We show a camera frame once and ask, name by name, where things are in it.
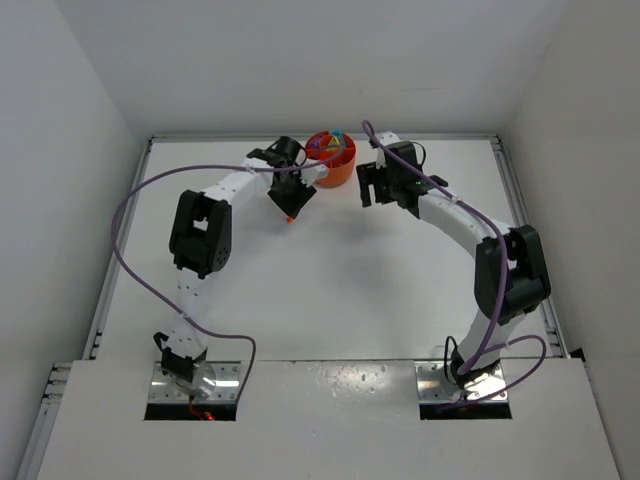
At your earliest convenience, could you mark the green lego brick upside-down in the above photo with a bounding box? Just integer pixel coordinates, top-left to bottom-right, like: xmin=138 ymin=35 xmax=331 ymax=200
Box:
xmin=323 ymin=137 xmax=343 ymax=152

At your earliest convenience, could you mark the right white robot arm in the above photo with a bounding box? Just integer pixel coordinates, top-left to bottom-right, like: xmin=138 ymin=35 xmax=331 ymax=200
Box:
xmin=356 ymin=132 xmax=551 ymax=387

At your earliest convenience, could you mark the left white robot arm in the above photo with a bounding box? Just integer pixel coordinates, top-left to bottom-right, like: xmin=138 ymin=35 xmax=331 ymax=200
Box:
xmin=154 ymin=136 xmax=328 ymax=384

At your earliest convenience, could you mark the orange divided round container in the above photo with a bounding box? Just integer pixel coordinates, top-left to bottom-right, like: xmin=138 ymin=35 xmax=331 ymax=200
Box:
xmin=305 ymin=129 xmax=356 ymax=188

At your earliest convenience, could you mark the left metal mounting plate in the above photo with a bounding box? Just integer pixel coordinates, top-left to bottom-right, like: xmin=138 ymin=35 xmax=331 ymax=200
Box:
xmin=148 ymin=362 xmax=242 ymax=404

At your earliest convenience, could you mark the metal mounting plate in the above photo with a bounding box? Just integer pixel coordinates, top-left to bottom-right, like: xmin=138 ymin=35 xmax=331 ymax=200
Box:
xmin=148 ymin=362 xmax=242 ymax=404
xmin=414 ymin=361 xmax=508 ymax=405

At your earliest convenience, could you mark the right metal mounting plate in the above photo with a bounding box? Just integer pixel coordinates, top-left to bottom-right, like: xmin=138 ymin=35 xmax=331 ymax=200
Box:
xmin=414 ymin=361 xmax=508 ymax=405

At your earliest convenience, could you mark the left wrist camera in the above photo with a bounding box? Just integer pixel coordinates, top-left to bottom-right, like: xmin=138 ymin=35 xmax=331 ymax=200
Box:
xmin=300 ymin=162 xmax=329 ymax=187

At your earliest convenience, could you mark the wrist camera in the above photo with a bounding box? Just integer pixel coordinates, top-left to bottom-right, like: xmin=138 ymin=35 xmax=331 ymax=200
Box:
xmin=369 ymin=131 xmax=401 ymax=169
xmin=300 ymin=162 xmax=329 ymax=187

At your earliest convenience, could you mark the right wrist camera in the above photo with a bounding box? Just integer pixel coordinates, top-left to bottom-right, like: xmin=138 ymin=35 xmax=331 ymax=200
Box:
xmin=369 ymin=131 xmax=401 ymax=169

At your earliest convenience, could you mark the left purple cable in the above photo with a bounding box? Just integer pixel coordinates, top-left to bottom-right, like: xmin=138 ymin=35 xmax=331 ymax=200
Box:
xmin=110 ymin=154 xmax=351 ymax=406

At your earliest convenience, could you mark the purple cable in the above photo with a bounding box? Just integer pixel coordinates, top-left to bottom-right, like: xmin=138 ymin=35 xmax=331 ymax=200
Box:
xmin=110 ymin=154 xmax=351 ymax=406
xmin=360 ymin=119 xmax=547 ymax=411

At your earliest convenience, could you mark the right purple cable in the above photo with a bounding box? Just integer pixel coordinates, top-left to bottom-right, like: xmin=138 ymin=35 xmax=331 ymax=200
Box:
xmin=360 ymin=119 xmax=547 ymax=411

